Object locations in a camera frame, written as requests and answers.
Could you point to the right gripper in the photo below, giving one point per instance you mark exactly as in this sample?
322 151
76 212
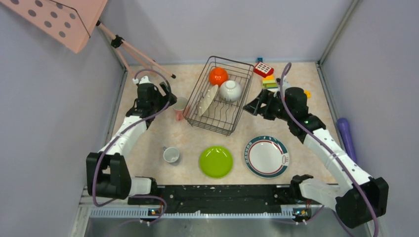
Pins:
253 107

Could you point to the pink perforated board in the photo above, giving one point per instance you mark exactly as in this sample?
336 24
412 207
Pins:
71 22

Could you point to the white plate green red rim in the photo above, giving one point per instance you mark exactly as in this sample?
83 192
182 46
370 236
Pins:
266 157

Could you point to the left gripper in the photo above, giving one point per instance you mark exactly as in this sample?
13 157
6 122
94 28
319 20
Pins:
166 91

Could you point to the woven bamboo tray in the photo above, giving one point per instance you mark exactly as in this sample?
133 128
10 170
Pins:
206 101

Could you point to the red toy block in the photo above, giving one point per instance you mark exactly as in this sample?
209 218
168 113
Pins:
263 70

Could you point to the small grey mug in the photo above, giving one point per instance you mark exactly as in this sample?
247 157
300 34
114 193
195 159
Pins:
171 155

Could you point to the orange bowl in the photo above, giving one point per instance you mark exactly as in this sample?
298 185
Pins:
218 76

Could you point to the stack of coloured blocks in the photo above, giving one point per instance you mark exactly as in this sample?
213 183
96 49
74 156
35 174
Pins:
269 82

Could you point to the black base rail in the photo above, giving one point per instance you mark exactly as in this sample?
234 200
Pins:
229 200

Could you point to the white ceramic bowl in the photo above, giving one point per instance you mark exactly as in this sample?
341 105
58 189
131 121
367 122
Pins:
230 91

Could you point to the grey wire dish rack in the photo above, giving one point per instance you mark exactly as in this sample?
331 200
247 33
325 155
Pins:
222 116

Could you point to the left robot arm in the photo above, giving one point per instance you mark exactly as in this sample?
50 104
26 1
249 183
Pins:
106 170

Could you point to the white cup pink handle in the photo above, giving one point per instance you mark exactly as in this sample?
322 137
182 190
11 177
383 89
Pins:
179 107

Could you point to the yellow toy triangle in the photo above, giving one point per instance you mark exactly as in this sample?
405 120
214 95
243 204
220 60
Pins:
307 94

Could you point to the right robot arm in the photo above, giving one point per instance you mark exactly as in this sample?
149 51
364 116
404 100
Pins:
359 198

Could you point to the pink tripod stand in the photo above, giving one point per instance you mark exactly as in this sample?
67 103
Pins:
145 61

